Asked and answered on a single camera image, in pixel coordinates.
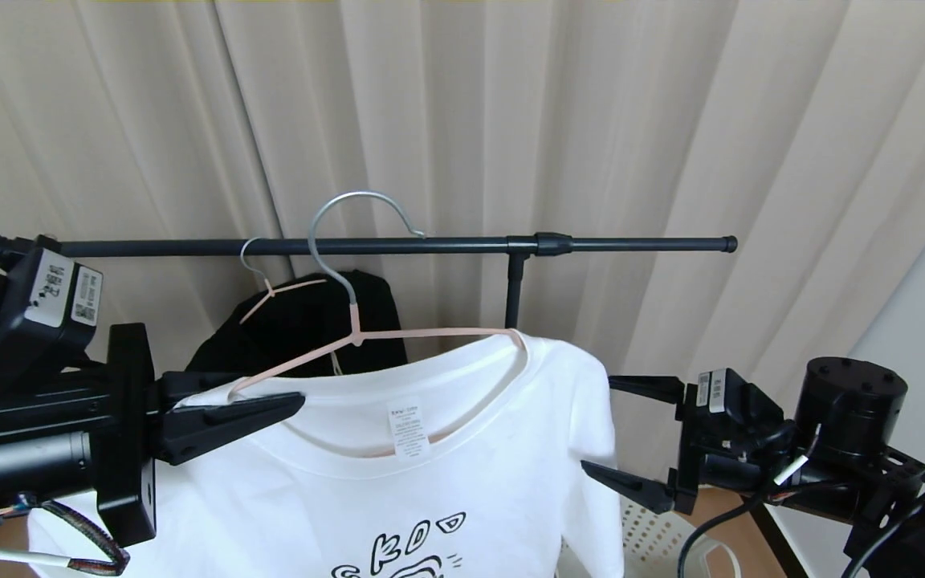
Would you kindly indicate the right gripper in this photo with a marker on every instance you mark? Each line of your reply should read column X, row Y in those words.
column 687, row 449

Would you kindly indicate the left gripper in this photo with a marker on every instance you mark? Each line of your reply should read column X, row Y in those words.
column 29, row 466

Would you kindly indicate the pink clothes hanger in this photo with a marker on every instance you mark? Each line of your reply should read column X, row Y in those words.
column 430, row 332
column 286, row 286

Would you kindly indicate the white garment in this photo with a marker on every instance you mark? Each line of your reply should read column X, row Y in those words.
column 350, row 498

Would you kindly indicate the white laundry basket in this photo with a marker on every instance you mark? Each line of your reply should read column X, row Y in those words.
column 655, row 538

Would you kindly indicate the white curtain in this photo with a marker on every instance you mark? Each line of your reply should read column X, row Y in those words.
column 511, row 104

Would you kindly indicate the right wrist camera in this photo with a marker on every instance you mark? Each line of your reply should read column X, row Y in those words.
column 735, row 401

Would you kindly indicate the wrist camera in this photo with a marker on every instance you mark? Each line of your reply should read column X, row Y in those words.
column 13, row 321
column 735, row 401

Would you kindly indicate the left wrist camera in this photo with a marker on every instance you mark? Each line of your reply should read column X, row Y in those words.
column 13, row 321

